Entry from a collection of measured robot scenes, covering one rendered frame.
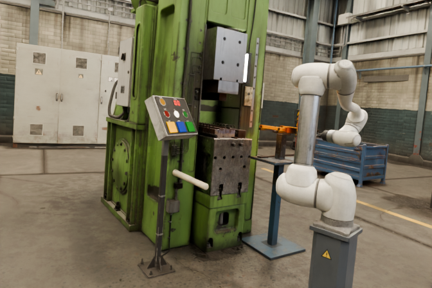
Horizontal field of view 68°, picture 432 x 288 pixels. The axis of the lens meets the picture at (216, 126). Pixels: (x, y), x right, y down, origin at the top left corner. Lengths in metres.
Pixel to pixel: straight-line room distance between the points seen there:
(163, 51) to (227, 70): 0.61
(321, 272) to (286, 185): 0.45
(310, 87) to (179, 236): 1.63
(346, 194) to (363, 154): 4.22
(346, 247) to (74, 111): 6.58
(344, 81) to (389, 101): 8.90
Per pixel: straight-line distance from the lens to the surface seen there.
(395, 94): 10.57
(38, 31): 8.30
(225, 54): 2.57
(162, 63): 2.84
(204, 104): 3.02
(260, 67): 2.99
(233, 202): 2.70
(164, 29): 2.89
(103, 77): 7.66
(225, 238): 2.77
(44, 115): 7.56
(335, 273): 1.80
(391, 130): 10.56
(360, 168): 5.95
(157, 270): 2.45
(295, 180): 1.73
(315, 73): 1.77
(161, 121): 2.02
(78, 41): 8.31
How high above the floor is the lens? 1.17
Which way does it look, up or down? 4 degrees down
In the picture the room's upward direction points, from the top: 4 degrees clockwise
